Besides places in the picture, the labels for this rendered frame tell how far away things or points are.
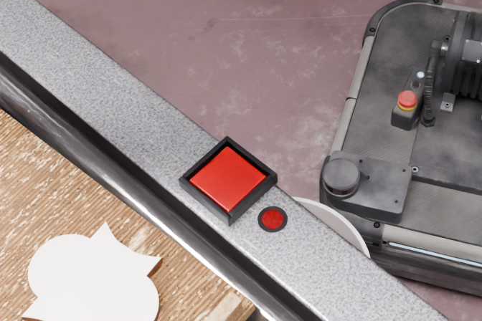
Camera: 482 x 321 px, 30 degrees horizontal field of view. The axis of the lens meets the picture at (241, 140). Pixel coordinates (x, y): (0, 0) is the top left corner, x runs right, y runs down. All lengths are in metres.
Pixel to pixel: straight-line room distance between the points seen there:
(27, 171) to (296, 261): 0.31
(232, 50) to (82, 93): 1.24
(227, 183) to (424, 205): 0.84
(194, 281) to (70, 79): 0.32
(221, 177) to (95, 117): 0.18
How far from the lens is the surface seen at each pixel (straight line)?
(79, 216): 0.96
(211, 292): 0.90
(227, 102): 2.18
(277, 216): 0.95
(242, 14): 2.36
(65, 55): 1.12
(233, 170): 0.97
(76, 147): 1.03
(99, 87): 1.08
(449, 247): 1.72
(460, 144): 1.81
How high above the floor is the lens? 1.75
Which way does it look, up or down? 56 degrees down
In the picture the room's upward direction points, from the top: 7 degrees counter-clockwise
